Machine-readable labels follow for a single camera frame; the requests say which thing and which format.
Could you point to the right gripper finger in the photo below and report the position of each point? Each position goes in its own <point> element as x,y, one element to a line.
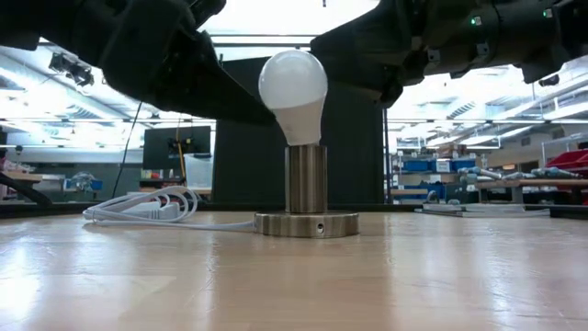
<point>363,41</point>

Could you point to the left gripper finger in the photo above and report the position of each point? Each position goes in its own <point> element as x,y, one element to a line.
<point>202,87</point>

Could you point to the white lightbulb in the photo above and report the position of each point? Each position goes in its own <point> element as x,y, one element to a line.
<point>294,87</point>

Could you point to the brass lamp socket base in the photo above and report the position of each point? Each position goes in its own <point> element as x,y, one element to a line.
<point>305,184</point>

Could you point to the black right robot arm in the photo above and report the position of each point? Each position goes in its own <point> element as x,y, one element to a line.
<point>519,32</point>

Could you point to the black monitor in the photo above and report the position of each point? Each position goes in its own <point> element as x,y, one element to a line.
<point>158,147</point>

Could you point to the black ceiling track light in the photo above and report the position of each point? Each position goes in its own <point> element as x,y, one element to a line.
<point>71,69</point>

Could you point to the clear plastic bin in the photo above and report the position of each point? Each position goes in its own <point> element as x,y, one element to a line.
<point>198,172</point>

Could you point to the blue storage bin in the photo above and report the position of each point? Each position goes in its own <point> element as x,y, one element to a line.
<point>415,165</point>
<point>92,184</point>
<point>464,164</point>

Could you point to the grey blue tool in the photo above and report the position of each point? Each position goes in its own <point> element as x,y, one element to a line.
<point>551,172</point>
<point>482,174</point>

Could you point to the wooden workbench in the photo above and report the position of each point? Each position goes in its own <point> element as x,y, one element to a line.
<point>528,184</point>

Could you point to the hard drive in antistatic bag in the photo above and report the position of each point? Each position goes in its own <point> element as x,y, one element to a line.
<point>482,210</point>

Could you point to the wooden table with black leg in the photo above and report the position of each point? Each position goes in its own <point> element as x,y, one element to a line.
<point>18,176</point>

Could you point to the red storage bin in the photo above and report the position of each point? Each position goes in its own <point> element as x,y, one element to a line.
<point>572,161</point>

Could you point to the small black ceiling camera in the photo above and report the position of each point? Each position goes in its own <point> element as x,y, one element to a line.
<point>549,80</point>

